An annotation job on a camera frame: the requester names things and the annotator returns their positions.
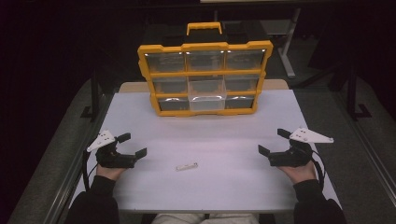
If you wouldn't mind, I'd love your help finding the yellow organizer box with drawers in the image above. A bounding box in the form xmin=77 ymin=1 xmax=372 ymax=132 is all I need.
xmin=136 ymin=21 xmax=275 ymax=118

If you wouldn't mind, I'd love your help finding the wooden table board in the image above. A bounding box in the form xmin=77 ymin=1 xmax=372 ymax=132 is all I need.
xmin=118 ymin=78 xmax=290 ymax=94

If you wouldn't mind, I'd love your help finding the black cable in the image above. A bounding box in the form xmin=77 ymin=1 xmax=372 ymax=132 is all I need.
xmin=310 ymin=149 xmax=327 ymax=191
xmin=81 ymin=148 xmax=98 ymax=191

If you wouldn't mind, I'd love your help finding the small white oblong piece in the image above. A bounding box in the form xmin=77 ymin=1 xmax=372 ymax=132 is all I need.
xmin=175 ymin=161 xmax=199 ymax=173

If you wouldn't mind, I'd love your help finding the white metal table leg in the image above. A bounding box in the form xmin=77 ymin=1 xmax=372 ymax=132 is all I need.
xmin=276 ymin=7 xmax=303 ymax=79

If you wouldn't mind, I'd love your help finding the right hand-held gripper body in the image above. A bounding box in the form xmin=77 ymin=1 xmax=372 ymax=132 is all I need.
xmin=267 ymin=127 xmax=334 ymax=167

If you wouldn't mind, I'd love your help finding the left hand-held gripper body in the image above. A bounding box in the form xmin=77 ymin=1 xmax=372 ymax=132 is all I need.
xmin=86 ymin=129 xmax=138 ymax=169

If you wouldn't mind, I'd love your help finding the person's right hand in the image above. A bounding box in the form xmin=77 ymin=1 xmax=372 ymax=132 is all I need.
xmin=277 ymin=161 xmax=318 ymax=186

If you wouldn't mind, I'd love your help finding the clear plastic drawer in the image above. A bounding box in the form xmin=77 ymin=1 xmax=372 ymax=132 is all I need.
xmin=188 ymin=81 xmax=227 ymax=113

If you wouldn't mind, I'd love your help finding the aluminium rail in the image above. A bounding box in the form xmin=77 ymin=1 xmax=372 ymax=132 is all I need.
xmin=41 ymin=92 xmax=115 ymax=224
xmin=334 ymin=92 xmax=396 ymax=200

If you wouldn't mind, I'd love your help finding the person's left hand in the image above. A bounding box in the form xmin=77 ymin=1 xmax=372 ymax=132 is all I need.
xmin=95 ymin=163 xmax=127 ymax=182

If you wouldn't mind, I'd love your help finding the black metal stand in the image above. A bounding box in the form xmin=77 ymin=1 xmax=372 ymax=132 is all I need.
xmin=79 ymin=69 xmax=101 ymax=121
xmin=346 ymin=66 xmax=374 ymax=121

